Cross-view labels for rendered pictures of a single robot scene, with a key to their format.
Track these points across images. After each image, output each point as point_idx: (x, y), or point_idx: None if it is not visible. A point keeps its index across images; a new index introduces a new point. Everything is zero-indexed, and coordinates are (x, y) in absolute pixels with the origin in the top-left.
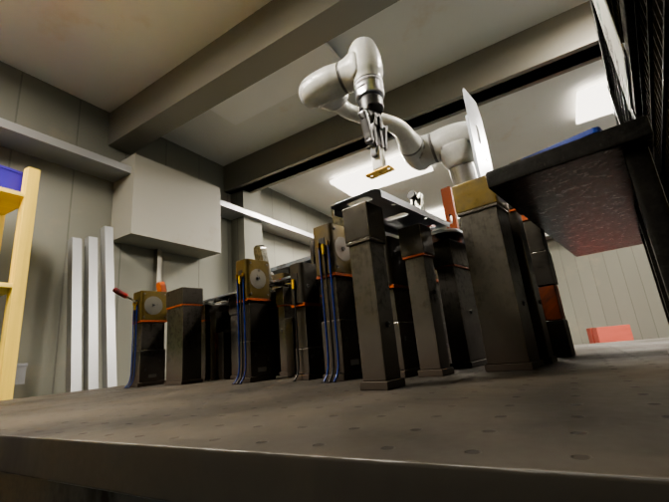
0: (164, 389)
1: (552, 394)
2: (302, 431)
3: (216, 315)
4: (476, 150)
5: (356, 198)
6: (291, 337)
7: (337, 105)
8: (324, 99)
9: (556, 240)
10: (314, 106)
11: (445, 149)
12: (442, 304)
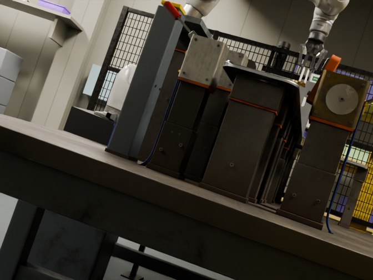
0: (348, 233)
1: (353, 229)
2: None
3: None
4: (308, 115)
5: (367, 167)
6: (280, 175)
7: (321, 9)
8: (334, 11)
9: None
10: (333, 6)
11: (214, 4)
12: (285, 174)
